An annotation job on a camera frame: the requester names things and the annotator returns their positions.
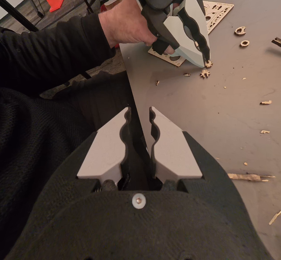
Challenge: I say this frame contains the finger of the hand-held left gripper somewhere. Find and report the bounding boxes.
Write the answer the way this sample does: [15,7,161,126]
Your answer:
[178,0,211,61]
[162,16,206,69]

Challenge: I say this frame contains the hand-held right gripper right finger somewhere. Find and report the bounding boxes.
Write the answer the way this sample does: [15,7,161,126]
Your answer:
[149,106,203,183]

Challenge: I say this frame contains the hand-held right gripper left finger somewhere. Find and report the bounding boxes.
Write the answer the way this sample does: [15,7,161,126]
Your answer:
[76,107,132,186]

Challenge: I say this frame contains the wooden parts sheet round holes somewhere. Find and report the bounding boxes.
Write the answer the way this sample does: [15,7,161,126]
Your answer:
[148,0,234,67]

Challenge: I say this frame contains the person's left forearm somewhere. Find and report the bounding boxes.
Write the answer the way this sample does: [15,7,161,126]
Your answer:
[0,13,117,96]

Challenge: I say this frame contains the person's left hand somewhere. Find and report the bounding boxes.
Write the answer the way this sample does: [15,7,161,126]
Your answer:
[98,0,158,49]

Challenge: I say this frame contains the person's black clothing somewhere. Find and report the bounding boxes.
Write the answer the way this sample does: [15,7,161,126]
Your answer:
[0,70,152,260]

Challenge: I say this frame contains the short wooden strip scrap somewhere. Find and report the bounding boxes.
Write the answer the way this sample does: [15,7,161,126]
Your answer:
[228,173,276,182]

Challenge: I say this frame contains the long thin wooden sliver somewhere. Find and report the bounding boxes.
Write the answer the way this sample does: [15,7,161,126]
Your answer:
[268,211,281,225]

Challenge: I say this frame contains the black sign easel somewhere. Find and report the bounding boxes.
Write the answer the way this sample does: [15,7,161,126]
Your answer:
[0,0,40,32]

